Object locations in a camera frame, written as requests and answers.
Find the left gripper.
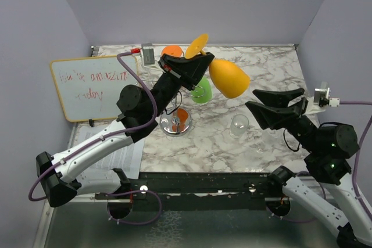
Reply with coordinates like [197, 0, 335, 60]
[149, 53, 214, 117]

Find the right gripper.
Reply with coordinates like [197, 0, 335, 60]
[245, 86, 321, 152]

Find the orange wine glass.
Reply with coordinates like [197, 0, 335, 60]
[184, 34, 251, 99]
[161, 45, 184, 57]

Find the green wine glass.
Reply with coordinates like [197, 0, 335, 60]
[190, 77, 212, 104]

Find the clear wine glass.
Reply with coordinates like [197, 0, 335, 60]
[256, 130, 282, 153]

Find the orange wine glass front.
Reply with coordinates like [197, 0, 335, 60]
[184, 34, 251, 99]

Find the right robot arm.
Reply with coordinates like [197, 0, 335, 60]
[245, 82, 371, 247]

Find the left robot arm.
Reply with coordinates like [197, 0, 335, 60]
[35, 52, 214, 207]

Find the chrome wine glass rack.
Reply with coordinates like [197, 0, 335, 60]
[139, 56, 208, 138]

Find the yellow framed whiteboard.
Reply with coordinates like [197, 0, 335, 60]
[50, 56, 137, 123]

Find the printed paper sheet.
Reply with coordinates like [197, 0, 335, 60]
[74, 125, 145, 179]

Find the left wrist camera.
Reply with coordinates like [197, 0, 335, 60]
[131, 43, 157, 69]

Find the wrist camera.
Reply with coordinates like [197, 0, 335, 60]
[305, 81, 340, 115]
[131, 43, 157, 69]

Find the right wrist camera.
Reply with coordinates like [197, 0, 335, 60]
[305, 81, 340, 115]

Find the black base frame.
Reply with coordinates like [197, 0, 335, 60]
[95, 172, 283, 211]

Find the aluminium rail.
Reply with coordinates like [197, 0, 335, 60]
[68, 193, 133, 204]

